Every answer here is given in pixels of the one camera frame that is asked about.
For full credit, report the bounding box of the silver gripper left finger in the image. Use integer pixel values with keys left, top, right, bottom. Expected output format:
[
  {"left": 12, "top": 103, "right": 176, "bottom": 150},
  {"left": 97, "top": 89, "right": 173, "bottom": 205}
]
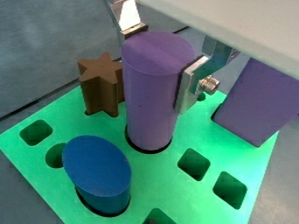
[{"left": 102, "top": 0, "right": 148, "bottom": 41}]

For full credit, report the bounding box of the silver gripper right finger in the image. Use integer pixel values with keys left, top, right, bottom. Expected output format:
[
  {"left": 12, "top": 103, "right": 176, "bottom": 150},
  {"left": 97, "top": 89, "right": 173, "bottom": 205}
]
[{"left": 173, "top": 36, "right": 238, "bottom": 114}]

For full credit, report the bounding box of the purple round cylinder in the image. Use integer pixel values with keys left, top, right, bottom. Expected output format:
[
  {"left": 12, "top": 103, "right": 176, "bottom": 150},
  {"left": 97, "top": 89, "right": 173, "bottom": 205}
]
[{"left": 121, "top": 31, "right": 196, "bottom": 153}]

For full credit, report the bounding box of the green shape sorting board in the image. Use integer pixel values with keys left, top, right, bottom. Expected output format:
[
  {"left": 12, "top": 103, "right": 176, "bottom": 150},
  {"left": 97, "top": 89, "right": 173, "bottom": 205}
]
[{"left": 0, "top": 89, "right": 276, "bottom": 224}]

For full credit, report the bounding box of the purple rectangular notched block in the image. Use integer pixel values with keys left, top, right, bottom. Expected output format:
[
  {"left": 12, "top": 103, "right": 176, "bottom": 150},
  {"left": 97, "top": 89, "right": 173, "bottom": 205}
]
[{"left": 212, "top": 59, "right": 299, "bottom": 147}]

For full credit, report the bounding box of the brown star peg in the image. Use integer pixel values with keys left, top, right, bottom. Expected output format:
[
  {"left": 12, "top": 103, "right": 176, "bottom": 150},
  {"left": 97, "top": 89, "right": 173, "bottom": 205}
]
[{"left": 77, "top": 52, "right": 125, "bottom": 117}]

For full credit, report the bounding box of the blue short cylinder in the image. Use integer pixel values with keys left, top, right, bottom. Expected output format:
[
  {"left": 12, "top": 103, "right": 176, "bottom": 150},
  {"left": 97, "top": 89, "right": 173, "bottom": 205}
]
[{"left": 61, "top": 136, "right": 132, "bottom": 216}]

